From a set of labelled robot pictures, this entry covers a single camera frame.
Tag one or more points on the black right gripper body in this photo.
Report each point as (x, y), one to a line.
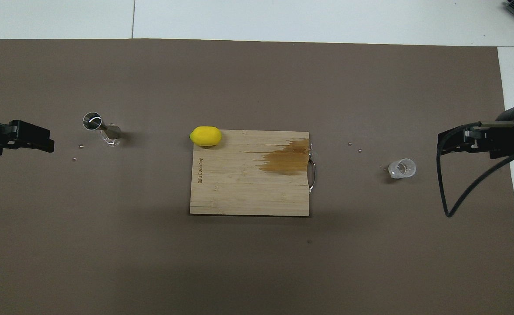
(508, 133)

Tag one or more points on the clear plastic cup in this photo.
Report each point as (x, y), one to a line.
(402, 169)

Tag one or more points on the steel double jigger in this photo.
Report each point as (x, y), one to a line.
(92, 121)

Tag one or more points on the brown table mat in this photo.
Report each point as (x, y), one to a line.
(152, 262)

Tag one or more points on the yellow lemon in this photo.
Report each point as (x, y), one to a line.
(205, 136)

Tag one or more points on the bamboo cutting board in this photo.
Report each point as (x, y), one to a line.
(239, 188)

